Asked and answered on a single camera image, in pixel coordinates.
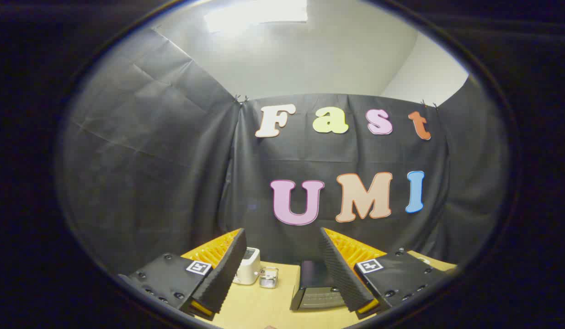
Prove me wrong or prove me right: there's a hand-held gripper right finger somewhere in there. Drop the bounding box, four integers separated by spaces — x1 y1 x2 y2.
318 227 458 320

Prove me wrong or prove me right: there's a black backdrop cloth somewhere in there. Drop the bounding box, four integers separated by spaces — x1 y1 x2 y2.
59 27 509 276

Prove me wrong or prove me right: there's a black toaster oven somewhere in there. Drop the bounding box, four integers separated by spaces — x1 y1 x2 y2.
290 260 352 312

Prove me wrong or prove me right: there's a white pop-up toaster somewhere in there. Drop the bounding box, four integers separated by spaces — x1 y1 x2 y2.
232 247 261 286

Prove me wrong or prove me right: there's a ceiling light panel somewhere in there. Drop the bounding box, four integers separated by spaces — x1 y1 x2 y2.
204 0 309 33

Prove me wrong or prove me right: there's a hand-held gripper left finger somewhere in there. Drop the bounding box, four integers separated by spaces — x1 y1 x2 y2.
119 228 247 321

